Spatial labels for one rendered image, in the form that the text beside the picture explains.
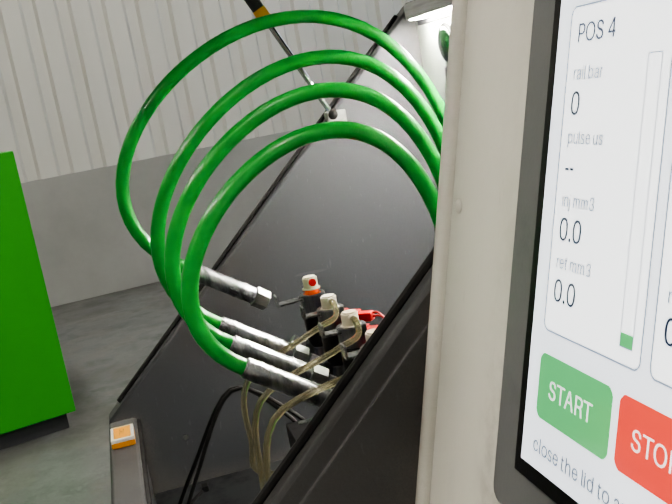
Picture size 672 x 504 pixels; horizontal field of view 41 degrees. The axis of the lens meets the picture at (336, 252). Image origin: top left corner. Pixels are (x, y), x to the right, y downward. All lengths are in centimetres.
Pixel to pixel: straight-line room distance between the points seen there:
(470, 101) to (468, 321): 14
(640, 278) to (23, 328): 398
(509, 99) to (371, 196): 79
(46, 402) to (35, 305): 45
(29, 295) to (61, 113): 333
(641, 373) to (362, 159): 95
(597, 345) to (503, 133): 16
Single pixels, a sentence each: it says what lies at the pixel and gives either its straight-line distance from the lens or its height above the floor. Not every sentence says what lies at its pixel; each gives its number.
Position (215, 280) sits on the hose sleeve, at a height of 118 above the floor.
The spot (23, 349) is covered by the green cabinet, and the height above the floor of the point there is 43.
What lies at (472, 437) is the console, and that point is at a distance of 58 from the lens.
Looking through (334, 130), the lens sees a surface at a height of 132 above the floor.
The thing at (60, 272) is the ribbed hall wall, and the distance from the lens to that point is 748.
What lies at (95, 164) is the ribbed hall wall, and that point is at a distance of 747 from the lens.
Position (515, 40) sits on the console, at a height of 136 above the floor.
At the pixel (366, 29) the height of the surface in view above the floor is 140.
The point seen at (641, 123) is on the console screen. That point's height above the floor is 132.
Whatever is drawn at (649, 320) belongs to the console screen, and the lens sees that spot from 40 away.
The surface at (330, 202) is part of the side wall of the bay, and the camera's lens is 130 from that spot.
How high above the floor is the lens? 136
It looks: 11 degrees down
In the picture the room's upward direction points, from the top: 10 degrees counter-clockwise
